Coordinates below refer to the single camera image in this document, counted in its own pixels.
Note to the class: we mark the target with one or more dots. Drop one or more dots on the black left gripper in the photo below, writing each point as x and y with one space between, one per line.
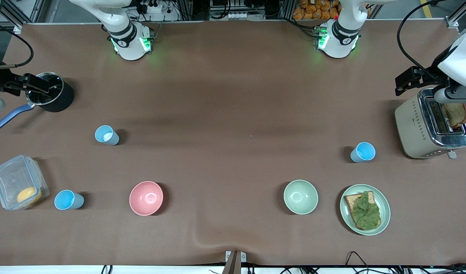
433 72

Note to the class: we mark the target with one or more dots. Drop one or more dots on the light blue plastic cup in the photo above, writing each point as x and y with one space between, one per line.
98 134
63 199
366 152

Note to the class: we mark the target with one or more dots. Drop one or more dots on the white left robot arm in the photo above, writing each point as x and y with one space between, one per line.
341 42

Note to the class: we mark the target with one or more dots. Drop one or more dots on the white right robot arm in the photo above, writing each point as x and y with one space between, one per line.
128 45

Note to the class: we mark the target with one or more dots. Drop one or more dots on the beige and chrome toaster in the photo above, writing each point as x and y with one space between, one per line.
411 129

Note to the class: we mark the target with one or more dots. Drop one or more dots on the brown bread slice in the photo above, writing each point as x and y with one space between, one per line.
456 114

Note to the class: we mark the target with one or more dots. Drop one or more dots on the crumpled white tissue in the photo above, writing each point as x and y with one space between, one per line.
108 135

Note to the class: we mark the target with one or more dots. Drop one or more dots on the clear plastic food container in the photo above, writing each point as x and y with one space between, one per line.
12 179

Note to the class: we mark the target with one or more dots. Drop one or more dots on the orange round food piece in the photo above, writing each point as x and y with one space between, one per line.
28 195

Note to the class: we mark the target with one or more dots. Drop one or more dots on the bag of orange buns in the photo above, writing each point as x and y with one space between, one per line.
316 9

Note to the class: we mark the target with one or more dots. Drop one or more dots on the pale green plate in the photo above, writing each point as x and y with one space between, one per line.
385 209

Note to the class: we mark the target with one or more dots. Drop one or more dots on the toast slice under lettuce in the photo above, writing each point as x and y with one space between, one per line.
349 199

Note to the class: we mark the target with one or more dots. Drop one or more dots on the green lettuce leaf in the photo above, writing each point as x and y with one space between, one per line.
364 213

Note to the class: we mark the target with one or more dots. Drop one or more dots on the white power strip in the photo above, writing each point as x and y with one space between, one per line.
238 16
156 8

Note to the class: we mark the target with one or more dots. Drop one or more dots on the pink bowl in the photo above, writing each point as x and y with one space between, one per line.
146 198

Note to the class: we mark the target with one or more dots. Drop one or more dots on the pale green bowl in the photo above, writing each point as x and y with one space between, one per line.
300 196

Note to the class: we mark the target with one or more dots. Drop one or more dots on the brown table mat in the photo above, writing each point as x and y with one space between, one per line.
232 95

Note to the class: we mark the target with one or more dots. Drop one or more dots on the metal table clamp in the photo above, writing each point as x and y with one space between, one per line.
229 255

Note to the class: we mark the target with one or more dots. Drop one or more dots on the aluminium frame profile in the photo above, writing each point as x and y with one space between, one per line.
38 9
454 22

